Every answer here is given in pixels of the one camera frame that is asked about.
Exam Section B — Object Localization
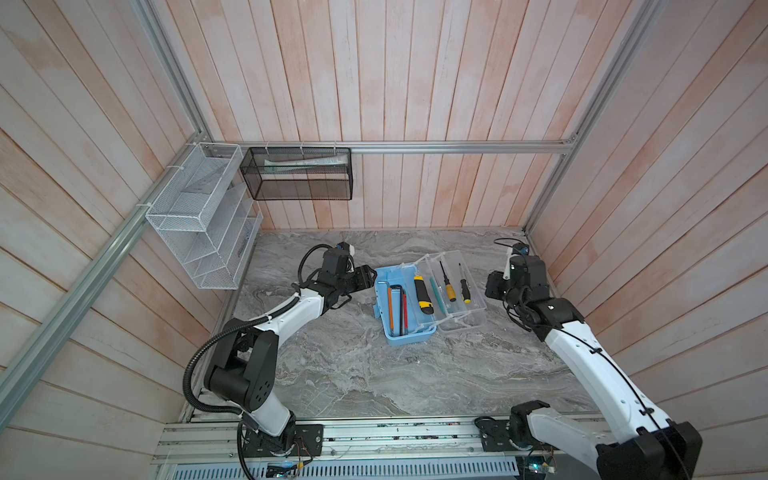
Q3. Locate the white wire mesh shelf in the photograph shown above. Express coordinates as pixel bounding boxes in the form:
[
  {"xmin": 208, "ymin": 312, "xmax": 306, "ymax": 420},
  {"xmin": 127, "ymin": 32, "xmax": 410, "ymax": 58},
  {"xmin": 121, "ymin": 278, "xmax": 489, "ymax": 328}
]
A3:
[{"xmin": 146, "ymin": 143, "xmax": 263, "ymax": 290}]

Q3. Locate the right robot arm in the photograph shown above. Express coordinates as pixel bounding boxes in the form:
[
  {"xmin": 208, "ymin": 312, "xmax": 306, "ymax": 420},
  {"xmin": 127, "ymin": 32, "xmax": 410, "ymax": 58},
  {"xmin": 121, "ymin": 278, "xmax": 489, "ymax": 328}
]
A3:
[{"xmin": 485, "ymin": 244, "xmax": 703, "ymax": 479}]

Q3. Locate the black yellow utility knife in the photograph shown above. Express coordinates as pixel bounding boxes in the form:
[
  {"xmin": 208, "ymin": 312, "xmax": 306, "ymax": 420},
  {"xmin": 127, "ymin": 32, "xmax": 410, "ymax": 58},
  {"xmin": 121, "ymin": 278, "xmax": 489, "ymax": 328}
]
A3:
[{"xmin": 413, "ymin": 275, "xmax": 434, "ymax": 316}]

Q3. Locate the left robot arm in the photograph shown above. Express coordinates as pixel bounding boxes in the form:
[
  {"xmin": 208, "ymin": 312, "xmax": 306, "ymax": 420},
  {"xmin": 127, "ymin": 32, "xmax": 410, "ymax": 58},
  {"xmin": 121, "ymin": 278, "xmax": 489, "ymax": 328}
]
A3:
[{"xmin": 197, "ymin": 242, "xmax": 377, "ymax": 438}]

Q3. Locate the right camera black cable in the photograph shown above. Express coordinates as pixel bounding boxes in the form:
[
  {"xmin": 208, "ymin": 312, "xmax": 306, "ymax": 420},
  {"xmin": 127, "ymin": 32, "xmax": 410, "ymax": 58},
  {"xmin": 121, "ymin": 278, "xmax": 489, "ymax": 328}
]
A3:
[{"xmin": 493, "ymin": 237, "xmax": 694, "ymax": 480}]

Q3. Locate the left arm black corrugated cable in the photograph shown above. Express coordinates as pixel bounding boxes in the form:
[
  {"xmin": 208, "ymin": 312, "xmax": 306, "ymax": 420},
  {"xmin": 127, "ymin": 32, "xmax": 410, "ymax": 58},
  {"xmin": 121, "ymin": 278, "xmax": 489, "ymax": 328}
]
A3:
[{"xmin": 182, "ymin": 243, "xmax": 331, "ymax": 480}]

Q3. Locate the horizontal aluminium wall rail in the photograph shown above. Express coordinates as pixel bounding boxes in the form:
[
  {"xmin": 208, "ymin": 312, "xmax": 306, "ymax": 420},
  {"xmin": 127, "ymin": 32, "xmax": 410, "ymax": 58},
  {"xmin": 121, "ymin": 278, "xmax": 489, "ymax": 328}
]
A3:
[{"xmin": 237, "ymin": 140, "xmax": 575, "ymax": 154}]

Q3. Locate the black yellow screwdriver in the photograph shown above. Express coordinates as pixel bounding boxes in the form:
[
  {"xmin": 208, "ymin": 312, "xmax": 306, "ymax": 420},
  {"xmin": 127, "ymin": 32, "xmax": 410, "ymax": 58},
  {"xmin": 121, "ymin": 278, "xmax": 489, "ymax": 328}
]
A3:
[
  {"xmin": 439, "ymin": 261, "xmax": 457, "ymax": 302},
  {"xmin": 458, "ymin": 263, "xmax": 472, "ymax": 304}
]

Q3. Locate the black mesh basket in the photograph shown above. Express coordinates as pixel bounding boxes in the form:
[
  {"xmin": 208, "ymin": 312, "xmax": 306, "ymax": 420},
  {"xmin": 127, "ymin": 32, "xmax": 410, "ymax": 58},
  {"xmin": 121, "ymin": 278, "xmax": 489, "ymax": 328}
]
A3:
[{"xmin": 240, "ymin": 146, "xmax": 354, "ymax": 201}]

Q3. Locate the aluminium mounting rail base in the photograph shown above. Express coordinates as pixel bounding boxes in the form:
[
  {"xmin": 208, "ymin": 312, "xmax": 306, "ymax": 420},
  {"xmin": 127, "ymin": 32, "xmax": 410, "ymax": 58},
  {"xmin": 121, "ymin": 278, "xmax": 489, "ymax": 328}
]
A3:
[{"xmin": 148, "ymin": 416, "xmax": 582, "ymax": 479}]

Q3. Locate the teal utility knife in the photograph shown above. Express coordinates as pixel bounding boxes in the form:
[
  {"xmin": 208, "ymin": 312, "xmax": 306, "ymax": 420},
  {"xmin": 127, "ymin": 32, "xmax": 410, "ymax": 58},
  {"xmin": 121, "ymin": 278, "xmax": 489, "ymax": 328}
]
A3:
[{"xmin": 430, "ymin": 277, "xmax": 447, "ymax": 317}]

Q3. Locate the blue plastic tool box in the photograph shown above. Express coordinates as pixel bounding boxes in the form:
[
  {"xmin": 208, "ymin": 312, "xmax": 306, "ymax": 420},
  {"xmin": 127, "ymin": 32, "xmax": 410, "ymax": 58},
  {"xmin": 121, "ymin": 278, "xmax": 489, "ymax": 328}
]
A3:
[{"xmin": 374, "ymin": 250, "xmax": 487, "ymax": 347}]

